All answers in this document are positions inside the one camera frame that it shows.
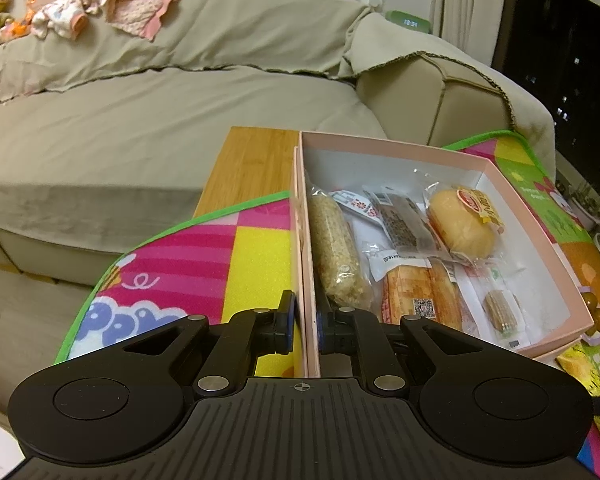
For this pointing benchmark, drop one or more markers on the colourful cartoon play mat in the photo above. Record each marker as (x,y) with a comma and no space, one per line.
(180,260)

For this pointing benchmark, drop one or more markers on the rice bar packet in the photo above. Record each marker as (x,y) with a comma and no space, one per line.
(337,250)

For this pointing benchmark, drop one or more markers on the long bread packet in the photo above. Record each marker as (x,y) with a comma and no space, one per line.
(410,285)

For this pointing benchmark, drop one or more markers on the small brown corn snack packet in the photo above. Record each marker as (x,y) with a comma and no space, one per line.
(500,307)

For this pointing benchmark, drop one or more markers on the dark bar packet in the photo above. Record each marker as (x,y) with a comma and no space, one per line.
(405,225)

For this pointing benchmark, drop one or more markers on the green digital clock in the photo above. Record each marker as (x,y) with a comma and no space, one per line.
(410,23)

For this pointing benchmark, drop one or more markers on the beige sofa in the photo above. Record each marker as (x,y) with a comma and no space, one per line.
(420,100)

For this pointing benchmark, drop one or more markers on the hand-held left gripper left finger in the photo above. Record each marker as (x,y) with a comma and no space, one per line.
(290,321)

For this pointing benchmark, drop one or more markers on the white wall outlet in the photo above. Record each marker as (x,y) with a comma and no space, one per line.
(372,0)

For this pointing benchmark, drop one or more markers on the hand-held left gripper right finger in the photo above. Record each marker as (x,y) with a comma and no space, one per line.
(321,331)

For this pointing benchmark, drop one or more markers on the round bread packet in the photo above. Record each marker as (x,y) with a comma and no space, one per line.
(460,225)

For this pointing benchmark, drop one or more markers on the beige curtain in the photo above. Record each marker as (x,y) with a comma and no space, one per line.
(470,5)

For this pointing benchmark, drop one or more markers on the beige sofa cover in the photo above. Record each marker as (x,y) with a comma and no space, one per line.
(130,125)

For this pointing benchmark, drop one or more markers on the dark window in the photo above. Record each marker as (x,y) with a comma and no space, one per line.
(555,60)

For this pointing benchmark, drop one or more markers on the pink baby garment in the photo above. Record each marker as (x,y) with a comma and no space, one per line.
(140,12)

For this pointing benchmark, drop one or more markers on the potted plant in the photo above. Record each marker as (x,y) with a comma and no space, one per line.
(585,205)

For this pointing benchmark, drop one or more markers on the red label snack packet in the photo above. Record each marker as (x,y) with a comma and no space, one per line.
(357,205)

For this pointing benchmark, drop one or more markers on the pink cardboard box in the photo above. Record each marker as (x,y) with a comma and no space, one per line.
(390,152)

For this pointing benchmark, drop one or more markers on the white floral baby garment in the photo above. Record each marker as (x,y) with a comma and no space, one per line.
(65,12)

